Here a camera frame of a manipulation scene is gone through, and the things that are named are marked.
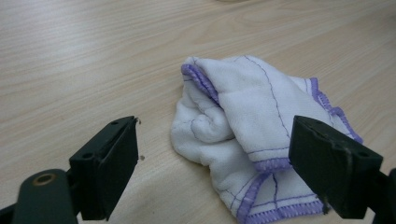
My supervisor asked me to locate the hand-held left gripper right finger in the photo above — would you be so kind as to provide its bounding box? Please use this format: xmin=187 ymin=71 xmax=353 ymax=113
xmin=288 ymin=115 xmax=384 ymax=220

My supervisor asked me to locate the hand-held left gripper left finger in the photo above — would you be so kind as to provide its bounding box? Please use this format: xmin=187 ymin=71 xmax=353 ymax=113
xmin=68 ymin=116 xmax=139 ymax=222

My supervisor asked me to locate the white cloth with purple edge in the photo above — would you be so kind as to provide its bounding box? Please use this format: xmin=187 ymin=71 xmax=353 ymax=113
xmin=170 ymin=55 xmax=364 ymax=224

